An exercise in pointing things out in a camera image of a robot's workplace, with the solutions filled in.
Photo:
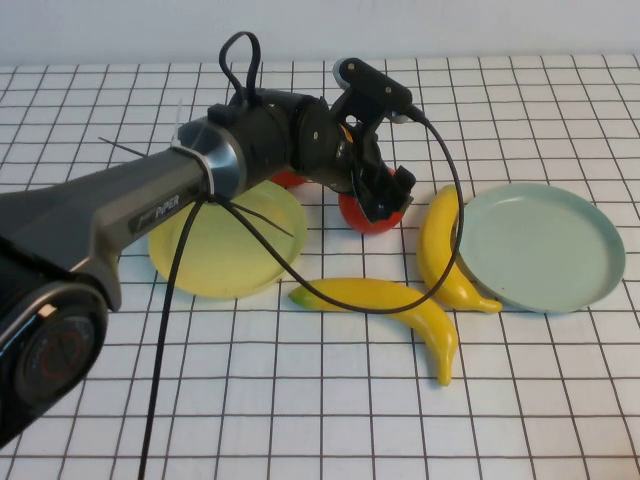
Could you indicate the yellow plastic plate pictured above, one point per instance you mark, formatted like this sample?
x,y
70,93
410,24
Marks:
x,y
235,260

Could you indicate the yellow banana with green tip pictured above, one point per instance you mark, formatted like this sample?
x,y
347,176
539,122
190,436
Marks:
x,y
435,340

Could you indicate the red apple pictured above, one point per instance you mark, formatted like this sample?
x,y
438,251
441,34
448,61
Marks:
x,y
287,181
350,215

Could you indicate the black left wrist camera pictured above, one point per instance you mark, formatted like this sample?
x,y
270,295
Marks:
x,y
372,85

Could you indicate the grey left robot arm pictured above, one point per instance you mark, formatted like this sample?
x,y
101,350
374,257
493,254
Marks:
x,y
125,200

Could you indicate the black zip tie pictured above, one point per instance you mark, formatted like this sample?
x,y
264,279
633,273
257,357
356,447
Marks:
x,y
122,146
260,219

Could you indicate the white zip tie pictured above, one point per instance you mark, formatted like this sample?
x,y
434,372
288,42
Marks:
x,y
202,162

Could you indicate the light blue plastic plate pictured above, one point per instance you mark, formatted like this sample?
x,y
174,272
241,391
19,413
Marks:
x,y
540,250

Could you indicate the white grid tablecloth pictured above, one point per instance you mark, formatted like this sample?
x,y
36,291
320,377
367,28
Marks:
x,y
320,425

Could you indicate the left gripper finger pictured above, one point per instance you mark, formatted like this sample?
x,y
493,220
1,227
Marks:
x,y
382,195
405,185

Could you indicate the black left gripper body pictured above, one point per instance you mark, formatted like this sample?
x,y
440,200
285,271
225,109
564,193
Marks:
x,y
325,150

